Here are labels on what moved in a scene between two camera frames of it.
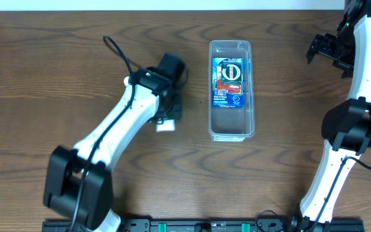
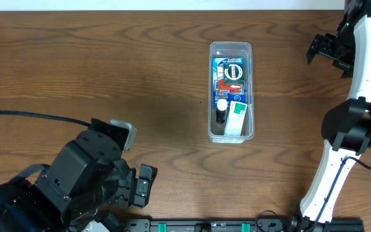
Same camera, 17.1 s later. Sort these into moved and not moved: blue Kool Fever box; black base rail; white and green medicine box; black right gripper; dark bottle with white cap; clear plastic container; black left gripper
Moved: white and green medicine box; dark bottle with white cap; black left gripper
Not moved: black base rail; black right gripper; clear plastic container; blue Kool Fever box
